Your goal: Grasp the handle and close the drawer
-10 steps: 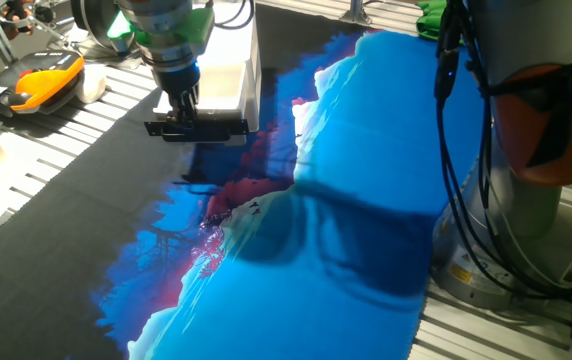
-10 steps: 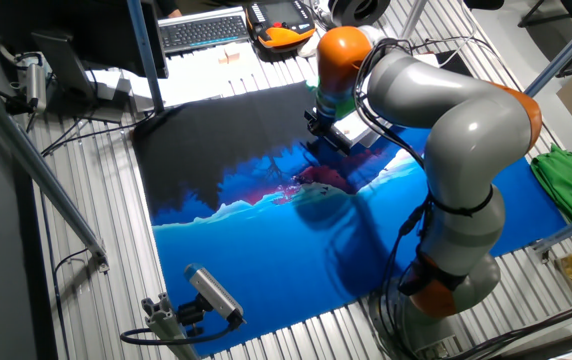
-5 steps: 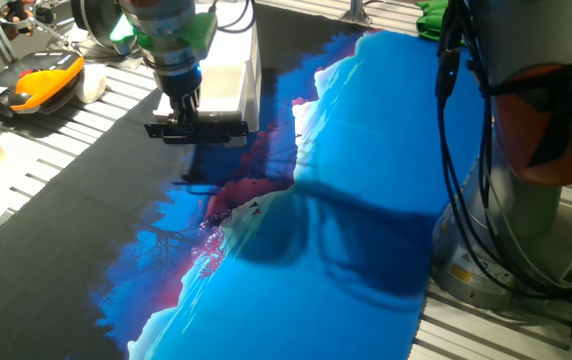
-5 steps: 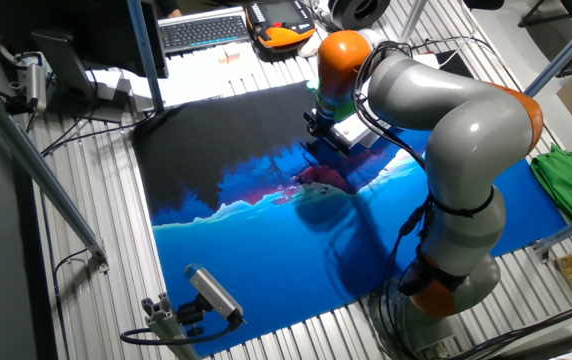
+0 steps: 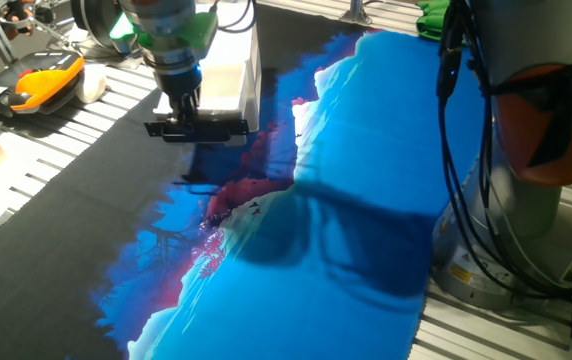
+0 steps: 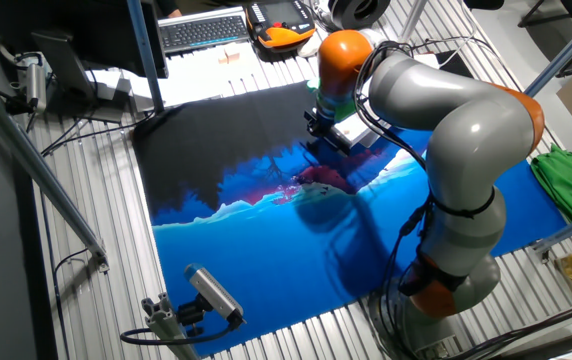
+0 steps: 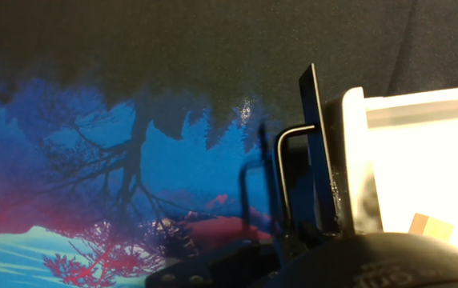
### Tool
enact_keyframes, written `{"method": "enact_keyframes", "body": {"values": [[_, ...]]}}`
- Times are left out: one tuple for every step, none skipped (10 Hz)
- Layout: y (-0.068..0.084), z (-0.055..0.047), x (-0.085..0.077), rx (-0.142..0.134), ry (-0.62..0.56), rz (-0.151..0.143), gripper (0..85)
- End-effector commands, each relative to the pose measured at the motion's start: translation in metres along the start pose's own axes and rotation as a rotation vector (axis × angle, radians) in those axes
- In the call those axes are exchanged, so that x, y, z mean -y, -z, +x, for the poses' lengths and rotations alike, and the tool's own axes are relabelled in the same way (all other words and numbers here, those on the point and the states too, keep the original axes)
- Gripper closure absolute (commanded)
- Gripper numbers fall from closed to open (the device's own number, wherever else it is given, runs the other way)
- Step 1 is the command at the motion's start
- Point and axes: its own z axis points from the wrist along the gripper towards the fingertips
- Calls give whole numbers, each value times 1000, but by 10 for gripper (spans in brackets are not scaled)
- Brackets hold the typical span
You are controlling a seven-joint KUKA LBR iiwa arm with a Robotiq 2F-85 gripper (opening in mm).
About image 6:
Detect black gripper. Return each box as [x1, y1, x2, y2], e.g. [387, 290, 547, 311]
[305, 105, 340, 136]

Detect dark sleeved right forearm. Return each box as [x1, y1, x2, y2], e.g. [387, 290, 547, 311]
[153, 0, 180, 16]

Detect orange black teach pendant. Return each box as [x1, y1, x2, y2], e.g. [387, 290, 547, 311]
[244, 0, 317, 51]

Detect black round speaker object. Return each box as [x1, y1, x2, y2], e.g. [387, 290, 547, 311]
[328, 0, 392, 31]

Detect grey metal pole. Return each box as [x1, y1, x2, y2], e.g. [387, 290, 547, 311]
[399, 0, 428, 44]

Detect blue black printed mat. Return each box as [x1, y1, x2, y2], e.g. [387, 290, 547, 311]
[131, 74, 570, 357]

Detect black flat pad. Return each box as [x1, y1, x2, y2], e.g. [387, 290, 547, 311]
[435, 49, 470, 80]

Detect black computer keyboard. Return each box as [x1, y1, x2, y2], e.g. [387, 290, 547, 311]
[157, 5, 251, 55]

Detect black computer monitor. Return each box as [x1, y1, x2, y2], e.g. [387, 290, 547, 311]
[0, 0, 170, 124]

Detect green cloth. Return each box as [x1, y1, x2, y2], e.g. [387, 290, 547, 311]
[530, 143, 572, 246]

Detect short aluminium profile piece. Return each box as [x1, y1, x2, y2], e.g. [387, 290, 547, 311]
[140, 292, 200, 360]

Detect dark metal bar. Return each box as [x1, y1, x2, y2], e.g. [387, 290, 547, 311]
[488, 328, 572, 360]

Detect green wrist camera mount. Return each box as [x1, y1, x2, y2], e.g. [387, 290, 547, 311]
[307, 79, 358, 123]

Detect thin black cable band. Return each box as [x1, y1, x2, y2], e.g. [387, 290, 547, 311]
[428, 187, 496, 220]

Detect wide black cable strap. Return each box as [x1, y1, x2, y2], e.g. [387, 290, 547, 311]
[398, 252, 467, 297]

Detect blue metal post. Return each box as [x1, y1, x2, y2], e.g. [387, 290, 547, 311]
[125, 0, 167, 114]

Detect silver camera with blue cap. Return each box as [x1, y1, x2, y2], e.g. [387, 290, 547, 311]
[183, 263, 247, 331]

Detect thin black monitor cables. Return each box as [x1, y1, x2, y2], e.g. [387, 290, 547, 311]
[40, 109, 157, 157]

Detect black camera ball mount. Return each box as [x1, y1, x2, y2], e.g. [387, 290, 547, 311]
[175, 293, 208, 337]

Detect aluminium frame beam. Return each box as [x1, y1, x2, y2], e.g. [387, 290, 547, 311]
[533, 204, 572, 254]
[523, 2, 572, 101]
[0, 69, 110, 274]

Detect black camera cable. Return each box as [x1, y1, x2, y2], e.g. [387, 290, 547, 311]
[119, 312, 247, 347]
[0, 72, 35, 115]

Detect small silver camera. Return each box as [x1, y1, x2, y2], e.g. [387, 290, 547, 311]
[15, 52, 50, 114]

